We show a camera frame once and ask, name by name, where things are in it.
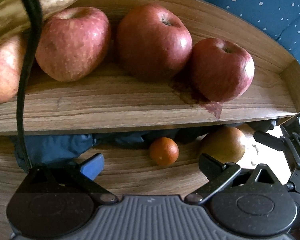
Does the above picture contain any green-red pear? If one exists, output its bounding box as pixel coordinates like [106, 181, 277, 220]
[198, 126, 247, 163]

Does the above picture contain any small orange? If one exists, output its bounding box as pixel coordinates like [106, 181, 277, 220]
[149, 137, 179, 166]

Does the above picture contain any dark blue jacket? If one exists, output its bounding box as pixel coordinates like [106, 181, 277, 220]
[11, 123, 277, 172]

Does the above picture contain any wooden curved shelf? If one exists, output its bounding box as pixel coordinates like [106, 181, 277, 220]
[0, 0, 300, 136]

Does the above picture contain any red apple, rightmost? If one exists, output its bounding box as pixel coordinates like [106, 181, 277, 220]
[190, 38, 255, 102]

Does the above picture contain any pale red apple, leftmost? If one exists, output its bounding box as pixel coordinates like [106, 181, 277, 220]
[0, 34, 27, 103]

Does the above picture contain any black cable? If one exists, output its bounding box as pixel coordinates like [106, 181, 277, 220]
[11, 0, 44, 172]

